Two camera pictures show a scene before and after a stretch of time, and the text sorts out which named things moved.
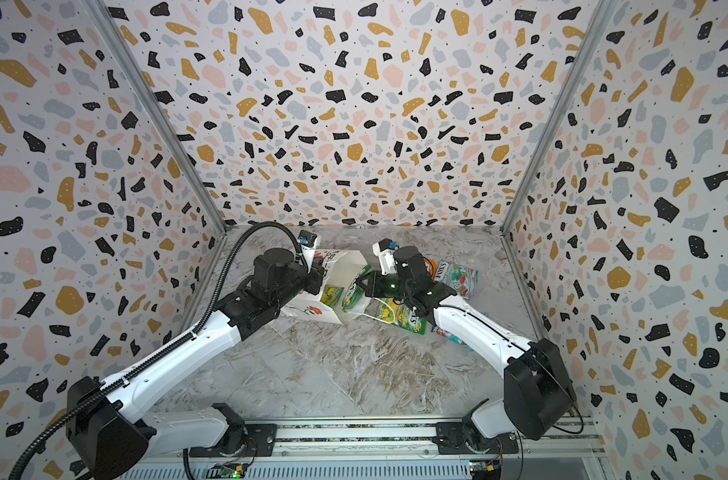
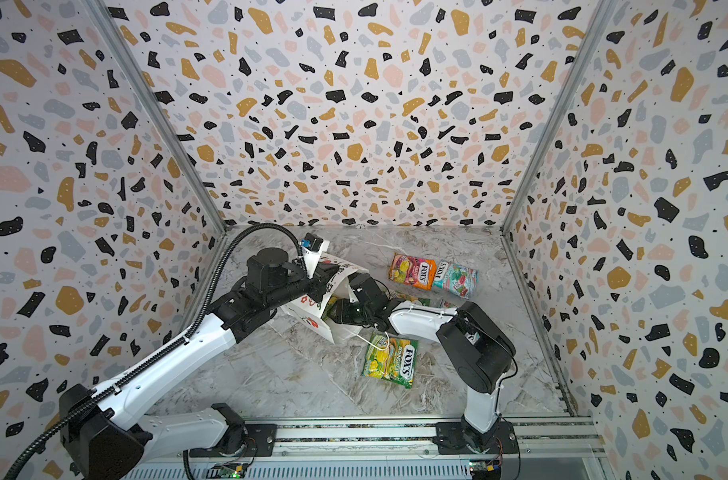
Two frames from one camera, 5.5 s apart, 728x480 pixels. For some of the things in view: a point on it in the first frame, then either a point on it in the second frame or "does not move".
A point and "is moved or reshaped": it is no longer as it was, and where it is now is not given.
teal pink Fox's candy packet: [463, 280] does not move
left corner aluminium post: [158, 110] does not move
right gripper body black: [371, 284] to [354, 298]
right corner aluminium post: [596, 31] does not move
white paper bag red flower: [329, 304] is moved or reshaped
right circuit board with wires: [485, 469] does not move
